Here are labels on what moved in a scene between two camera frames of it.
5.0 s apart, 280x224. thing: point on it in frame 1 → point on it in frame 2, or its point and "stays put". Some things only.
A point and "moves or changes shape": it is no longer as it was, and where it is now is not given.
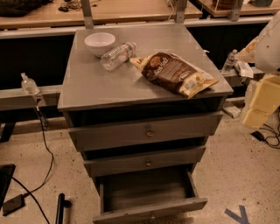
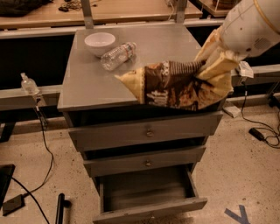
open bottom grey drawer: x=147 y=193 stays put
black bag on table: x=20 y=8 stays put
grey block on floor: x=232 y=110 stays put
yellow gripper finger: x=248 y=53 → x=211 y=47
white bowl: x=99 y=43 stays put
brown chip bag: x=169 y=71 moves or changes shape
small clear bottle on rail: x=29 y=85 stays put
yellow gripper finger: x=265 y=99 → x=226 y=60
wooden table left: x=68 y=13 stays put
